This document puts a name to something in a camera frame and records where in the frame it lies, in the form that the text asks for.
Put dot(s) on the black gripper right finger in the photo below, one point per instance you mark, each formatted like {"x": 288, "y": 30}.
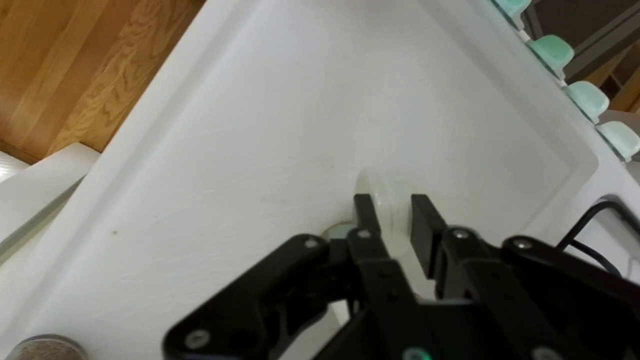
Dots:
{"x": 480, "y": 287}

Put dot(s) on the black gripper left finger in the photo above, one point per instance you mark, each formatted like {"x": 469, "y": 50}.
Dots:
{"x": 373, "y": 266}

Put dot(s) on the black stove burner grate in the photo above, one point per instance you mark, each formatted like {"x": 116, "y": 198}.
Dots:
{"x": 611, "y": 206}

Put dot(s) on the white plastic tray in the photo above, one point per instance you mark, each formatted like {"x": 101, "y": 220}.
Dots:
{"x": 266, "y": 132}

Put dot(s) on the teal stove knob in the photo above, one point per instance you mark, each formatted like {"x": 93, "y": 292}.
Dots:
{"x": 553, "y": 53}
{"x": 620, "y": 138}
{"x": 588, "y": 100}
{"x": 514, "y": 7}

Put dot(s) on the white kitchen stove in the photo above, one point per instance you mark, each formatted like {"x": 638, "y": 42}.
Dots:
{"x": 40, "y": 206}

